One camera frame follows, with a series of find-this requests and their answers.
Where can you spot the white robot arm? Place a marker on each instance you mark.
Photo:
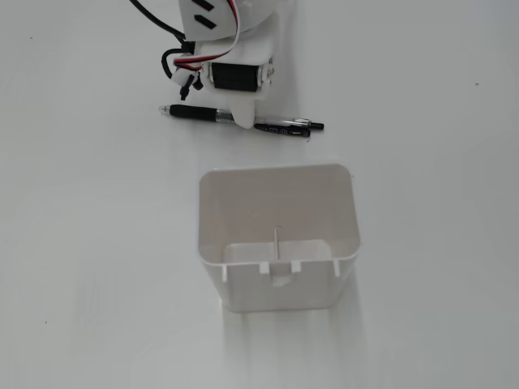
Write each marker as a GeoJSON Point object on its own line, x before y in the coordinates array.
{"type": "Point", "coordinates": [188, 24]}

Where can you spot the white plastic pen holder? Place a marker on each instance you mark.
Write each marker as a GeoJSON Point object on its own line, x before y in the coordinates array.
{"type": "Point", "coordinates": [280, 202]}

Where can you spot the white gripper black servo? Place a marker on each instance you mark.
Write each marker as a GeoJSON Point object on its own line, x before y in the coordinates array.
{"type": "Point", "coordinates": [236, 77]}

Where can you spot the black clear retractable pen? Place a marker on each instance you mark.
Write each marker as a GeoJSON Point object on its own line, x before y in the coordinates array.
{"type": "Point", "coordinates": [190, 111]}

